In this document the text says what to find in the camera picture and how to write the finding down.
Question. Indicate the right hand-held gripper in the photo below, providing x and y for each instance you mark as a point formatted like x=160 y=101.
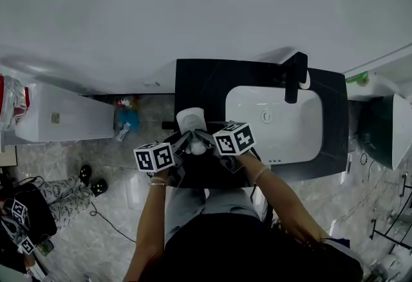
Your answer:
x=234 y=139

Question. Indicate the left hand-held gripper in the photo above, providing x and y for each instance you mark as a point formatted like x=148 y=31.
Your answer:
x=154 y=156

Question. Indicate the white soap dish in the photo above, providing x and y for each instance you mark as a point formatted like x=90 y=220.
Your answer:
x=190 y=119

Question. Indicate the black sink with white basin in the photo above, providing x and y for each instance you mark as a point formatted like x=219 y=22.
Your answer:
x=289 y=132

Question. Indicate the person's right forearm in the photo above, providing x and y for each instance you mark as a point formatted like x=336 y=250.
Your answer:
x=277 y=197

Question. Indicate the person's left forearm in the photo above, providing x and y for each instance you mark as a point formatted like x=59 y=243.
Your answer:
x=149 y=226

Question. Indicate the white oval soap bar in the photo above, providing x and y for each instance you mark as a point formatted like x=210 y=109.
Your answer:
x=305 y=81

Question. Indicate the blue bottle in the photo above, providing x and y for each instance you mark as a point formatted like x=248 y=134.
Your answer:
x=129 y=120

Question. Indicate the person's grey jeans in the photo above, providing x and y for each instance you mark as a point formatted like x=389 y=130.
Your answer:
x=193 y=206

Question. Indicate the red and white packet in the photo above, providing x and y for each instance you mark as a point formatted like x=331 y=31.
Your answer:
x=124 y=101

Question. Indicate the black faucet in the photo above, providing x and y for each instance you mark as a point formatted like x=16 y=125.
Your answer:
x=294 y=81

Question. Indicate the person's black top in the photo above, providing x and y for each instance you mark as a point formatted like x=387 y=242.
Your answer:
x=251 y=251

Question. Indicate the white box appliance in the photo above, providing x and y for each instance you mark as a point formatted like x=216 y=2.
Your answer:
x=64 y=116

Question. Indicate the green bottle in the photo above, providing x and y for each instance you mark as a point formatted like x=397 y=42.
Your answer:
x=358 y=78

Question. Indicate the dark green bin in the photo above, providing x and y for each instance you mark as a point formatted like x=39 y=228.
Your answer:
x=376 y=132

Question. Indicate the clear bag with red contents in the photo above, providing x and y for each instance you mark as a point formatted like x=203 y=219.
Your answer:
x=13 y=103

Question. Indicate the spare hand-held gripper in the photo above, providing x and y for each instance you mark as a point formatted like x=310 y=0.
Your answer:
x=22 y=240
x=18 y=210

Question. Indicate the black metal rack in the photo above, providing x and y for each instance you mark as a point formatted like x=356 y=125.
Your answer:
x=391 y=222

